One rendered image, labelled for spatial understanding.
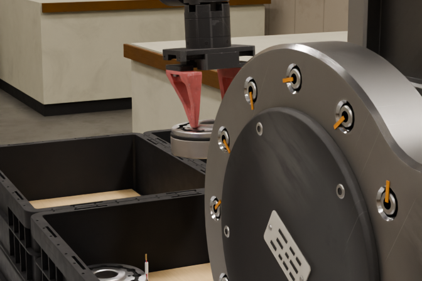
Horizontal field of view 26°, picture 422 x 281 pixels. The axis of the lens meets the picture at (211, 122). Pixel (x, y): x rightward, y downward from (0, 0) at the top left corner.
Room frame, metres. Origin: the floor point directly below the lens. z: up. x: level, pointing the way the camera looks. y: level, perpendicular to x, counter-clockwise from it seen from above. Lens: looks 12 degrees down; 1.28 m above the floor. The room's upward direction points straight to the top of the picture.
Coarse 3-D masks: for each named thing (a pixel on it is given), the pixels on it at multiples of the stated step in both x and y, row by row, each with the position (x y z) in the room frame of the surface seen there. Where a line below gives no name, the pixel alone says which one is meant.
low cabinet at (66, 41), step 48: (0, 0) 7.35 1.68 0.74; (48, 0) 6.56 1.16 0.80; (96, 0) 6.56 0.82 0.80; (144, 0) 6.61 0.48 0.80; (240, 0) 6.95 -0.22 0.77; (0, 48) 7.42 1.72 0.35; (48, 48) 6.34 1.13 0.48; (96, 48) 6.49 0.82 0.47; (48, 96) 6.33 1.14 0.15; (96, 96) 6.49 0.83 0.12
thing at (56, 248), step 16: (80, 208) 1.14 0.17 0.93; (96, 208) 1.14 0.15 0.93; (112, 208) 1.15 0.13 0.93; (32, 224) 1.10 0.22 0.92; (48, 224) 1.08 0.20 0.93; (48, 240) 1.03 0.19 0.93; (48, 256) 1.03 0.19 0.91; (64, 256) 0.96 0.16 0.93; (64, 272) 0.96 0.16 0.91; (80, 272) 0.91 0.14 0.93
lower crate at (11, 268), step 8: (0, 248) 1.30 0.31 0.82; (0, 256) 1.30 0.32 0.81; (0, 264) 1.36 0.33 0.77; (8, 264) 1.24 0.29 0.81; (0, 272) 1.35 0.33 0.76; (8, 272) 1.25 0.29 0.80; (16, 272) 1.20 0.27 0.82; (0, 280) 1.33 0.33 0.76; (8, 280) 1.31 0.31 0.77; (16, 280) 1.20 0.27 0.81
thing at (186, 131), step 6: (174, 126) 1.14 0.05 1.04; (180, 126) 1.15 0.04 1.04; (186, 126) 1.14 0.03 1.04; (174, 132) 1.12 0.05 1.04; (180, 132) 1.10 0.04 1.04; (186, 132) 1.10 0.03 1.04; (192, 132) 1.09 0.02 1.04; (198, 132) 1.09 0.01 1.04; (204, 132) 1.09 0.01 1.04; (210, 132) 1.09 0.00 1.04
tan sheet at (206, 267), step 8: (200, 264) 1.20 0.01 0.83; (208, 264) 1.20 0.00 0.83; (152, 272) 1.17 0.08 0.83; (160, 272) 1.17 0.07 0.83; (168, 272) 1.17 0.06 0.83; (176, 272) 1.17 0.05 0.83; (184, 272) 1.17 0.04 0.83; (192, 272) 1.17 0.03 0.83; (200, 272) 1.17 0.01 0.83; (208, 272) 1.17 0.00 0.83; (152, 280) 1.14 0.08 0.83; (160, 280) 1.14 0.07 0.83; (168, 280) 1.14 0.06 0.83; (176, 280) 1.14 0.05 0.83; (184, 280) 1.14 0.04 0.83; (192, 280) 1.14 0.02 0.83; (200, 280) 1.14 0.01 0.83; (208, 280) 1.14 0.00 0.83
